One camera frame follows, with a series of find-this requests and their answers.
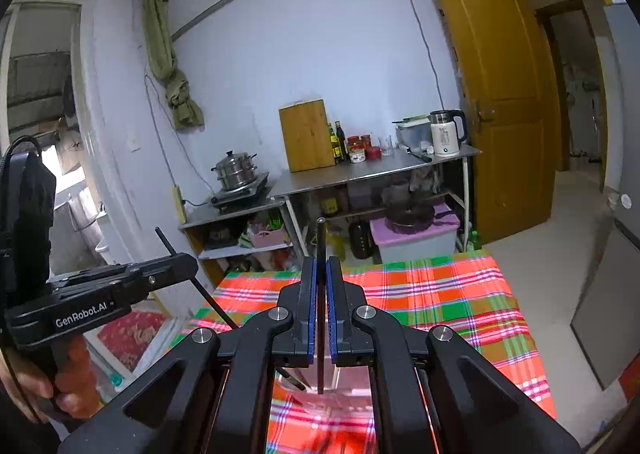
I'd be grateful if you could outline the metal shelf unit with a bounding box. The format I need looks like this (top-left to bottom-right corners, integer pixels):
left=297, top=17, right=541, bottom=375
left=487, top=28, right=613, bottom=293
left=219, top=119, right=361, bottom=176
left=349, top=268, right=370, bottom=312
left=179, top=199, right=296, bottom=285

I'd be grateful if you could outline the pink utensil holder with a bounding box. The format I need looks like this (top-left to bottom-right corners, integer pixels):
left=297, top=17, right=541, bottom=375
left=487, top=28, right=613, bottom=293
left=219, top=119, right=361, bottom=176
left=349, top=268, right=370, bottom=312
left=280, top=366, right=373, bottom=410

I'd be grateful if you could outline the black wall cable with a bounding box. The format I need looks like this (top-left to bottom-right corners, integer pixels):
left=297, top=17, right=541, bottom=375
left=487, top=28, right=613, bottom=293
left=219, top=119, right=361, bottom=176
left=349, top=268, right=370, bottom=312
left=389, top=0, right=447, bottom=111

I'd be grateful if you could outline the black induction cooker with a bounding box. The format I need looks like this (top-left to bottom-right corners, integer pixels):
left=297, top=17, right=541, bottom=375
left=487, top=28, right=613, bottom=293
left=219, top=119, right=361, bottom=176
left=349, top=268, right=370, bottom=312
left=210, top=173, right=273, bottom=213

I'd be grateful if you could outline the white electric kettle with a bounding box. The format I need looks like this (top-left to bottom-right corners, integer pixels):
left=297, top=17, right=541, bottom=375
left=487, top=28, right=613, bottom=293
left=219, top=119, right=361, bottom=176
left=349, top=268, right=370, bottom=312
left=429, top=109, right=468, bottom=157

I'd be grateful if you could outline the pink plastic basket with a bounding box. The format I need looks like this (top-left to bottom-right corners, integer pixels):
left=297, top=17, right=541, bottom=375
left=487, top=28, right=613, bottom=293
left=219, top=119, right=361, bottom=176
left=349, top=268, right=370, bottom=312
left=248, top=226, right=291, bottom=250

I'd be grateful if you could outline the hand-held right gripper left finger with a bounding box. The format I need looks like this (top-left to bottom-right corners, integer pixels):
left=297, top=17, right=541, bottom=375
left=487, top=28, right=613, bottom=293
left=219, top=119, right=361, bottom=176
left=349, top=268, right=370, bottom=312
left=57, top=256, right=318, bottom=454

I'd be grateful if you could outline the storage box with purple lid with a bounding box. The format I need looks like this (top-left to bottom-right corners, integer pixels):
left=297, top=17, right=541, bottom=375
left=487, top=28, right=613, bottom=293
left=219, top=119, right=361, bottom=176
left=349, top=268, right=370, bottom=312
left=369, top=204, right=461, bottom=265

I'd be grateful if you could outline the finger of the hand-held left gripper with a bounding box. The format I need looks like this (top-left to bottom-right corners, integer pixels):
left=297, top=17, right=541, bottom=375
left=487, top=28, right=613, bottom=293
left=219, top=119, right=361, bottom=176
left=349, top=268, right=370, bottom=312
left=115, top=253, right=199, bottom=281
left=144, top=271, right=198, bottom=303

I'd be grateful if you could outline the plaid tablecloth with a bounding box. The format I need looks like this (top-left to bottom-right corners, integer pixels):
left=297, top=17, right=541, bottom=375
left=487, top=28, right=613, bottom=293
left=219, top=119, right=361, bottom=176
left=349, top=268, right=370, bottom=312
left=170, top=254, right=558, bottom=454

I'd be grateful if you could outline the black wok pan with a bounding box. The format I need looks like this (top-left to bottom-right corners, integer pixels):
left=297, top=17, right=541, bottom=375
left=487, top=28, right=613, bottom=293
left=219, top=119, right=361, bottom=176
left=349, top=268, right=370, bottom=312
left=385, top=201, right=453, bottom=235

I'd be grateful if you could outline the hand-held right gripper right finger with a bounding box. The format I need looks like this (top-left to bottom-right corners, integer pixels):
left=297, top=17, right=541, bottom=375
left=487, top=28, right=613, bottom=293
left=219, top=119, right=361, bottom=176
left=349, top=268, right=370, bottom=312
left=326, top=256, right=583, bottom=454

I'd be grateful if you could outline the wooden cutting board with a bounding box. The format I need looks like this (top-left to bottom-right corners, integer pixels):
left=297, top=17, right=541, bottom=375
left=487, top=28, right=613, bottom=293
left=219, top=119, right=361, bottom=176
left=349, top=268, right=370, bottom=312
left=278, top=99, right=337, bottom=173

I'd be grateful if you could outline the red patterned mat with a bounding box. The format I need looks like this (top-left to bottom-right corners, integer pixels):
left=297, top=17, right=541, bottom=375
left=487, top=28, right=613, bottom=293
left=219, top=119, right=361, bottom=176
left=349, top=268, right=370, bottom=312
left=95, top=309, right=168, bottom=375

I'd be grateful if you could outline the dark plastic jug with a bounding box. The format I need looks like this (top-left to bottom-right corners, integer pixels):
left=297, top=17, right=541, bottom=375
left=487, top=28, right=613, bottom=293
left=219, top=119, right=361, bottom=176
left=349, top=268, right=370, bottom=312
left=348, top=219, right=373, bottom=260

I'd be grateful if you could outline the yellow power strip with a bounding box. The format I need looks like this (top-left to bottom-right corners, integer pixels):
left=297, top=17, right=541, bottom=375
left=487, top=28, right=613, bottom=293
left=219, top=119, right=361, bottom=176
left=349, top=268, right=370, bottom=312
left=172, top=185, right=187, bottom=224

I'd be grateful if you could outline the metal kitchen table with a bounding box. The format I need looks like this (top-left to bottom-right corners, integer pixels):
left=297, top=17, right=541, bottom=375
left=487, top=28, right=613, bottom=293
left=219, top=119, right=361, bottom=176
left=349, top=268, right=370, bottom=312
left=270, top=144, right=482, bottom=260

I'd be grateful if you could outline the white plastic container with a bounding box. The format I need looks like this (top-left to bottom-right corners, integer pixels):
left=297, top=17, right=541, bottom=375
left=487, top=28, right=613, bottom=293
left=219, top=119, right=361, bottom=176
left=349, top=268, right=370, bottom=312
left=396, top=116, right=433, bottom=151

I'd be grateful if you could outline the person's left hand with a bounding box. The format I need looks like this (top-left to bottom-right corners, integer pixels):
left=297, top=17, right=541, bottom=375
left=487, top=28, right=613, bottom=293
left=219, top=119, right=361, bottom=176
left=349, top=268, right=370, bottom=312
left=7, top=334, right=96, bottom=422

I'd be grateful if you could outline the yellow wooden door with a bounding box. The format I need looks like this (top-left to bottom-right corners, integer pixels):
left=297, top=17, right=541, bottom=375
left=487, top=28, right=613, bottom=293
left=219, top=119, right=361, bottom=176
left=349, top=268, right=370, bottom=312
left=421, top=0, right=563, bottom=247

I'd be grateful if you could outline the dark glass bottle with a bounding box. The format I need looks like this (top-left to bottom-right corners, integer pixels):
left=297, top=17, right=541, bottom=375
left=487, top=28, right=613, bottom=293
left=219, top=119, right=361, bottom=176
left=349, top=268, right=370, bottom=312
left=335, top=121, right=349, bottom=163
left=327, top=123, right=341, bottom=165

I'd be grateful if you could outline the green curtain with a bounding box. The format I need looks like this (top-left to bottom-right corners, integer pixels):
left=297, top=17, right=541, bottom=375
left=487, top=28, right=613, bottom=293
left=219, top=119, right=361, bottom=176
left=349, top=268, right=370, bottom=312
left=142, top=0, right=205, bottom=131

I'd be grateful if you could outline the steel steamer pot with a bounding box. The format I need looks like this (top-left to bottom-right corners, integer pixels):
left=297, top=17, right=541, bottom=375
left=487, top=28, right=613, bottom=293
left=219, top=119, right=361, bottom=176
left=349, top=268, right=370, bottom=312
left=211, top=150, right=258, bottom=191

